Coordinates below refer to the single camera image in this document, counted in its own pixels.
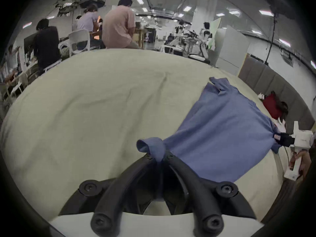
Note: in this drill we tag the grey padded headboard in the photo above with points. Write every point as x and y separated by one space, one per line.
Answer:
269 79

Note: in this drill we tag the bed with beige sheet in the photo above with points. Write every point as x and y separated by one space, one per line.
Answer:
86 107

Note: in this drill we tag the blue shirt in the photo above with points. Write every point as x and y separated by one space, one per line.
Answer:
222 132

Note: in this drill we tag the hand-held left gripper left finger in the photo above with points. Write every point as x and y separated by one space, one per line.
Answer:
116 191

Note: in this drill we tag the person's right hand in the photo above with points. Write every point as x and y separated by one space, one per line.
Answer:
305 160

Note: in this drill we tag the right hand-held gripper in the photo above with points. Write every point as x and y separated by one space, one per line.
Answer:
302 137

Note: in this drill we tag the white chair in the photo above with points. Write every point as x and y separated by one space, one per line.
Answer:
80 42

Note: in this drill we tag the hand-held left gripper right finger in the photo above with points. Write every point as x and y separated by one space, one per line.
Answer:
190 181

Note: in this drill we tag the red cloth bag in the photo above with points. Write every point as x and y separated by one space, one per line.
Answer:
271 104

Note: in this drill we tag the white humanoid robot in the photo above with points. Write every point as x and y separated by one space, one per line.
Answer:
205 37

